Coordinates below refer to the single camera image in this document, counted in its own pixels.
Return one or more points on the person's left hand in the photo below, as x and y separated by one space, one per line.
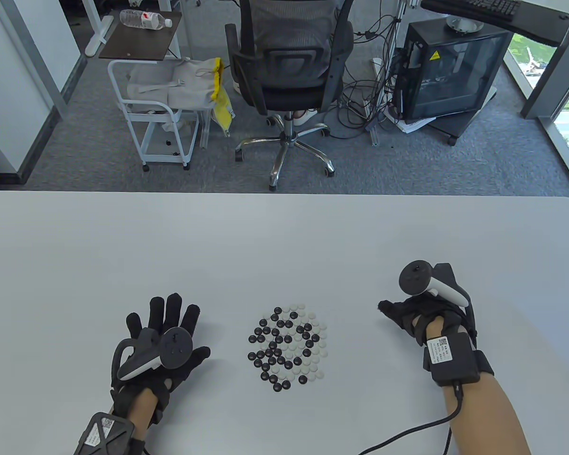
161 312

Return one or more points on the person's right hand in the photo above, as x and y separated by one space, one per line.
408 310

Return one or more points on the pile of mixed go stones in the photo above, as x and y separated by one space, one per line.
278 310

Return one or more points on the person's right forearm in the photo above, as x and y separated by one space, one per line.
488 417

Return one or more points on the black white hand controller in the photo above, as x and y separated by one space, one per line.
415 277
175 348

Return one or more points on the white metal cart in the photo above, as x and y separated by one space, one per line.
161 154

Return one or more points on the aluminium profile stand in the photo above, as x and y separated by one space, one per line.
375 135

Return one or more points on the white papers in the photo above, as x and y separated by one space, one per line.
412 125

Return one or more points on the black rolling platform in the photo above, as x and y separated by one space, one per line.
455 124

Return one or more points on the yellow plastic bag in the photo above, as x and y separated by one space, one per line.
223 111

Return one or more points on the grey fabric bag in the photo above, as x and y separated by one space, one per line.
189 85

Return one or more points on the black computer tower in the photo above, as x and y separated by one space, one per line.
455 71

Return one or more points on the black mesh office chair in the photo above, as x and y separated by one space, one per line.
289 95

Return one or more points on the small brown side table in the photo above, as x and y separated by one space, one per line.
137 45

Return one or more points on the white desk leg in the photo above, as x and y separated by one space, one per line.
99 38

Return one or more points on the white bowl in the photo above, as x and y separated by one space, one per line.
464 26

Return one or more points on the clear plastic water bottle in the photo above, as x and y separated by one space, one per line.
142 19

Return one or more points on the black desk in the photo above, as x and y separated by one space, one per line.
536 23

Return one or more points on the black keyboard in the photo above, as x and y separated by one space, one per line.
495 7

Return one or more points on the black boxed wrist camera module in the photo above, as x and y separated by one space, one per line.
455 365

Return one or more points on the black framed wrist camera module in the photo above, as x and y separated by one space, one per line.
99 433

